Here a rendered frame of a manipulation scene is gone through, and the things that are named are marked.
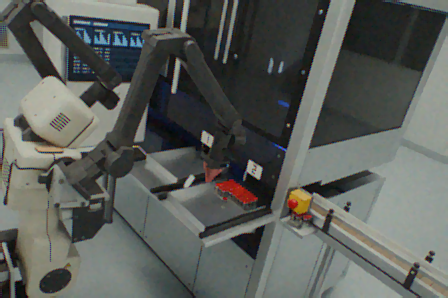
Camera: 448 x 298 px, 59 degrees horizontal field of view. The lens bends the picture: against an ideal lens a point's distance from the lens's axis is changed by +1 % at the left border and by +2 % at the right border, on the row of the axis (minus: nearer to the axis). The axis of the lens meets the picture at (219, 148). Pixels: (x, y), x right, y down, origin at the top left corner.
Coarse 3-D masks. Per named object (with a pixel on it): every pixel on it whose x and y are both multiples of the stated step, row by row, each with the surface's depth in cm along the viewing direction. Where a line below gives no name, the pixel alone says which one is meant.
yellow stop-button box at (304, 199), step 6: (294, 192) 161; (300, 192) 162; (306, 192) 163; (294, 198) 160; (300, 198) 158; (306, 198) 158; (312, 198) 161; (300, 204) 158; (306, 204) 160; (294, 210) 161; (300, 210) 159; (306, 210) 162
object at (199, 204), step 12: (216, 180) 182; (168, 192) 164; (180, 192) 169; (192, 192) 174; (204, 192) 177; (180, 204) 158; (192, 204) 166; (204, 204) 167; (216, 204) 169; (228, 204) 171; (192, 216) 153; (204, 216) 159; (216, 216) 161; (228, 216) 163; (240, 216) 160; (204, 228) 148
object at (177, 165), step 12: (156, 156) 197; (168, 156) 202; (180, 156) 205; (192, 156) 208; (156, 168) 188; (168, 168) 191; (180, 168) 193; (192, 168) 195; (228, 168) 198; (180, 180) 178
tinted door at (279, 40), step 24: (264, 0) 160; (288, 0) 151; (312, 0) 144; (240, 24) 171; (264, 24) 162; (288, 24) 153; (240, 48) 173; (264, 48) 163; (288, 48) 154; (240, 72) 175; (264, 72) 165; (288, 72) 156; (240, 96) 177; (264, 96) 167; (288, 96) 157; (264, 120) 169
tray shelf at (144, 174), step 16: (144, 160) 194; (144, 176) 180; (160, 176) 183; (224, 176) 195; (160, 192) 170; (256, 192) 186; (192, 224) 153; (240, 224) 159; (256, 224) 162; (208, 240) 146
